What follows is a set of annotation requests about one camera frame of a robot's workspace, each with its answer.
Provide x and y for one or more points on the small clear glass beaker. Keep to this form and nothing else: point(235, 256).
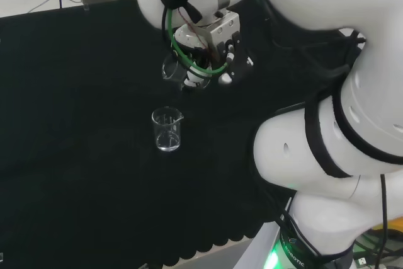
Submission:
point(171, 69)

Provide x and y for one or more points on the clear glass beaker with spout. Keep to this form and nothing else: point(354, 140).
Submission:
point(167, 130)

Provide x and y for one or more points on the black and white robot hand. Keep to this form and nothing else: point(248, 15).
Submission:
point(201, 61)

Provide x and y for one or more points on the black bench cloth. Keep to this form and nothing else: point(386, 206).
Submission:
point(94, 130)

